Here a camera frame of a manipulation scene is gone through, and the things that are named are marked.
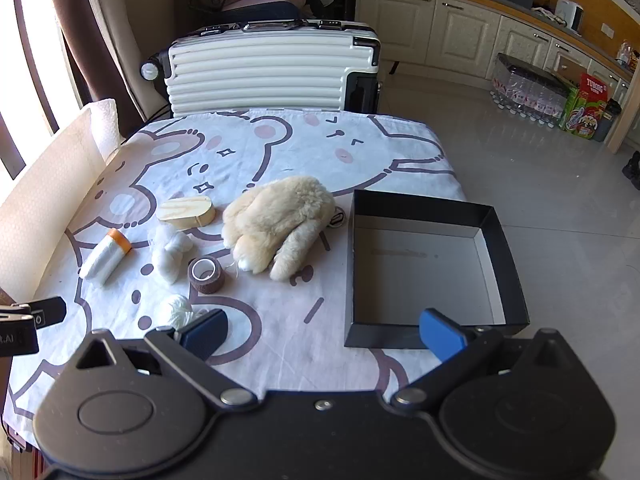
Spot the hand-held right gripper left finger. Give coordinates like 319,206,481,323
75,309,256,407

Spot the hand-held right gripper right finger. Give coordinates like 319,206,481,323
390,308,571,408

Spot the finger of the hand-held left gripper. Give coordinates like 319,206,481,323
29,296,67,329

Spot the white yarn ball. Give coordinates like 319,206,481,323
159,294,208,331

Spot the brown tape roll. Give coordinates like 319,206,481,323
187,256,227,295

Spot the black cardboard box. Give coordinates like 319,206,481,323
344,189,531,350

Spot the white cotton cloth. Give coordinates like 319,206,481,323
150,224,195,283

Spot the oval wooden block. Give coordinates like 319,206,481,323
156,196,217,231

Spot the cream plush rabbit toy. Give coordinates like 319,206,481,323
221,176,346,282

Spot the white foam wrap roll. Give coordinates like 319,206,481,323
0,99,121,306

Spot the cartoon bear printed bedsheet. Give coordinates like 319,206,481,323
5,107,468,453

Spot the dark window railing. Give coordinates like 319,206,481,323
0,0,58,181

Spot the pack of water bottles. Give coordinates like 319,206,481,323
490,52,572,128

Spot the green red carton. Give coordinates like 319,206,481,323
560,72,611,141

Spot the white ribbed suitcase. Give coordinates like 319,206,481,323
141,19,383,113

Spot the black trash bin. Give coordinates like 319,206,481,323
595,99,622,142

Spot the brown curtain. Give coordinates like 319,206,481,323
44,0,145,136

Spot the light wooden table leg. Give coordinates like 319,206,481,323
607,77,640,155

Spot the cream cabinet row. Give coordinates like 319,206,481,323
352,0,636,111

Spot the navy cloth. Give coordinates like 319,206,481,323
222,0,303,25

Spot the white countertop appliance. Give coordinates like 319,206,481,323
555,0,586,31

